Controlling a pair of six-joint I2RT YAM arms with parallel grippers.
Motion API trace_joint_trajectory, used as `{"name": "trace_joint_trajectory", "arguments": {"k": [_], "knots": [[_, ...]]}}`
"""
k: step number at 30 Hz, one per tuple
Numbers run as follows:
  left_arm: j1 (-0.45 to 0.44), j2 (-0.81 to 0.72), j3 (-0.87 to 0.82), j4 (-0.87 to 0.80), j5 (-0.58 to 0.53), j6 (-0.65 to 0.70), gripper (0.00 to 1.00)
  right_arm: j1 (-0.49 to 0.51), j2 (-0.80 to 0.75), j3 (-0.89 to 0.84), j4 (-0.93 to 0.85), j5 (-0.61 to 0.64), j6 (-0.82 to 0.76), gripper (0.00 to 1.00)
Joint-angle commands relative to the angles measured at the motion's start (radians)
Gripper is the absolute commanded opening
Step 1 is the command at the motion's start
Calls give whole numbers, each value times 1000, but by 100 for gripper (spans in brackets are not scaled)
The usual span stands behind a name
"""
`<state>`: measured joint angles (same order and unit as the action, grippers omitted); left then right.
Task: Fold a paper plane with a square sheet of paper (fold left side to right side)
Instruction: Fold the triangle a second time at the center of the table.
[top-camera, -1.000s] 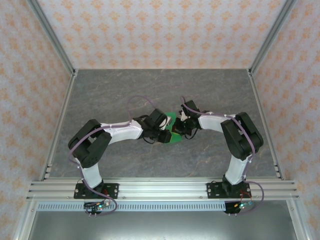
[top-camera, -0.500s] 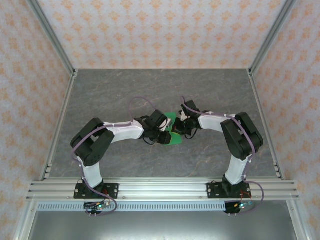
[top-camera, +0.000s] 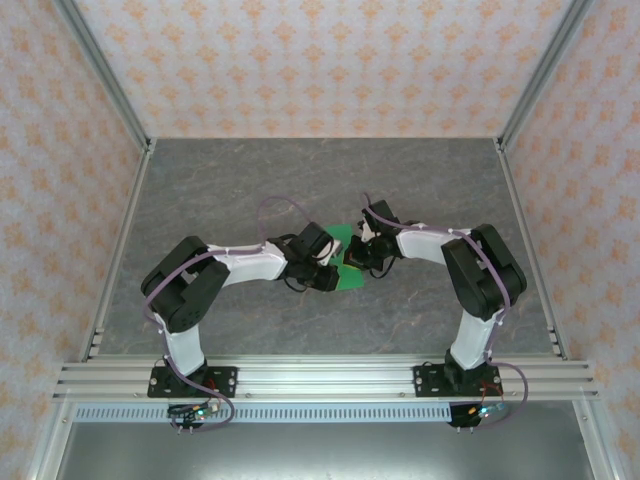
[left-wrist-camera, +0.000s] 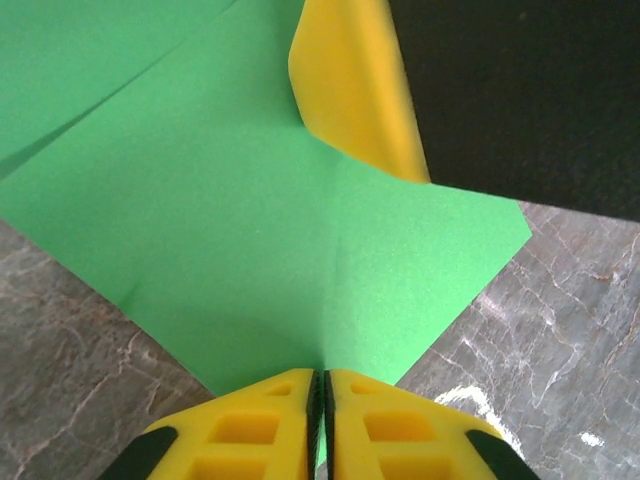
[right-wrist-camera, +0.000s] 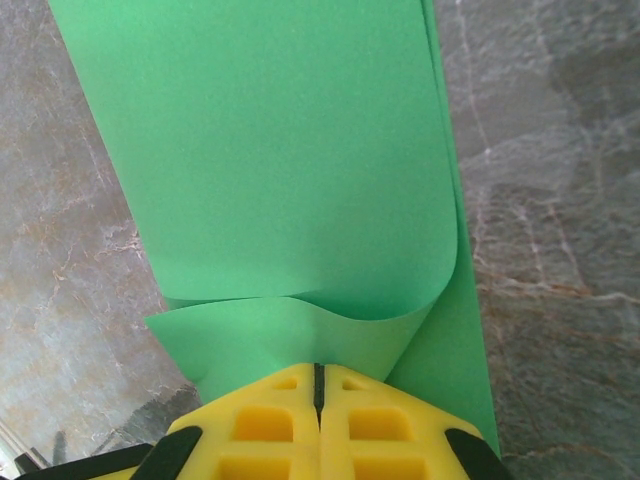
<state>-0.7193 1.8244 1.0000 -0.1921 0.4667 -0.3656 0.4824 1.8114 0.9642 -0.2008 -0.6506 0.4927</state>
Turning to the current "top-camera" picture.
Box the green square paper sheet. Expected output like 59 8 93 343
322 223 366 292

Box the grey metal sheet panel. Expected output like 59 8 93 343
54 422 589 480

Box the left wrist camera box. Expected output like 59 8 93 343
318 240 346 265

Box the aluminium mounting rail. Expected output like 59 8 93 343
52 355 600 401

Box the slotted white cable duct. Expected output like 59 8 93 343
73 405 454 424

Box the aluminium table side rail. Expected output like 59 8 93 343
78 139 157 362
493 139 571 362

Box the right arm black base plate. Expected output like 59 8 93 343
412 364 504 400

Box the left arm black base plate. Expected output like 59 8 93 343
147 366 239 400

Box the aluminium frame post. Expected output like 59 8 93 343
52 0 157 154
493 0 599 154
24 399 76 480
572 399 619 480

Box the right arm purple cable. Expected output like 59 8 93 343
360 192 531 432

